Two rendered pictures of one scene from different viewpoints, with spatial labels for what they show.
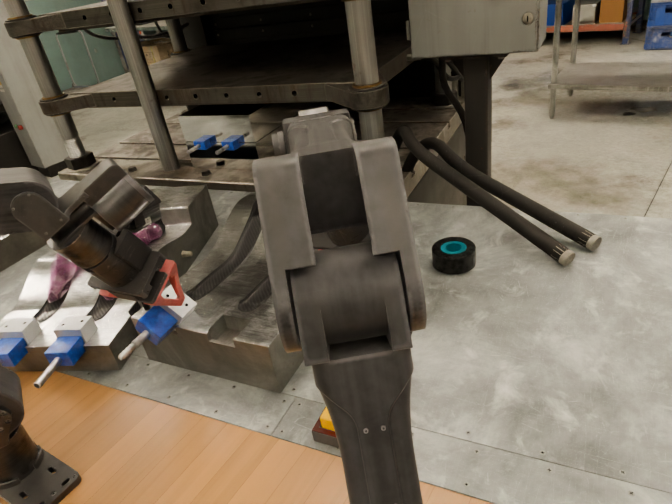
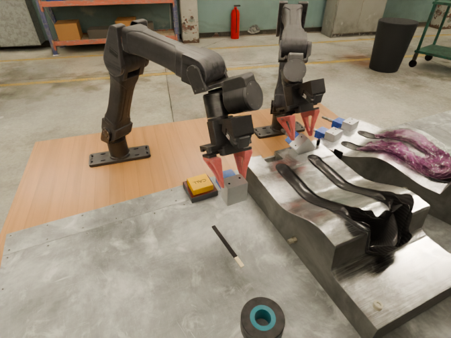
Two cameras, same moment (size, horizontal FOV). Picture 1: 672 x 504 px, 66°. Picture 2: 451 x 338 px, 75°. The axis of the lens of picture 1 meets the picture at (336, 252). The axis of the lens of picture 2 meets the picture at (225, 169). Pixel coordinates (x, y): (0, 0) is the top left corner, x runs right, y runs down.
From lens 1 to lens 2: 1.03 m
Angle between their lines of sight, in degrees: 96
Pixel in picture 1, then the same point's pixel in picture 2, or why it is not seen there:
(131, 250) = (287, 94)
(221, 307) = (290, 160)
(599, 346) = (110, 300)
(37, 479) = (267, 130)
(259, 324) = (261, 163)
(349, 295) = not seen: hidden behind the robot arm
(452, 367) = (183, 235)
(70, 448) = (277, 139)
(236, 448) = (229, 165)
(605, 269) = not seen: outside the picture
